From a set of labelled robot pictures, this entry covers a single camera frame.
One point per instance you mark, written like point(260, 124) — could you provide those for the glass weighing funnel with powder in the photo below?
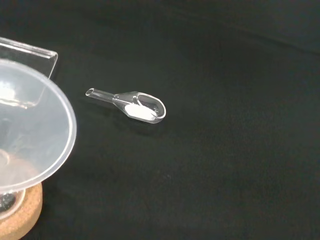
point(140, 112)

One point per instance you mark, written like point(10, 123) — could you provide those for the black bench cloth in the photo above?
point(200, 150)

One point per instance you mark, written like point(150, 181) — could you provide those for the glass round-bottom flask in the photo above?
point(10, 202)

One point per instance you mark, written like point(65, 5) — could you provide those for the clear acrylic funnel stand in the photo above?
point(47, 62)

